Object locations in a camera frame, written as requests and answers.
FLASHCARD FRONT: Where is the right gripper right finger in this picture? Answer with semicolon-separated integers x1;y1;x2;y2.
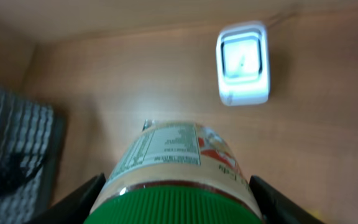
249;175;323;224

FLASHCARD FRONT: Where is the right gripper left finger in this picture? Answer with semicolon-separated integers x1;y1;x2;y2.
26;173;106;224

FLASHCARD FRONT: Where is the green lid jar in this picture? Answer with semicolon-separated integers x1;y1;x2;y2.
86;120;263;223

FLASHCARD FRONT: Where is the white barcode scanner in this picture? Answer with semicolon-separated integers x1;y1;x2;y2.
216;21;270;106

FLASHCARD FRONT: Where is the grey plastic mesh basket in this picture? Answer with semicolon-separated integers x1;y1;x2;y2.
0;88;67;223

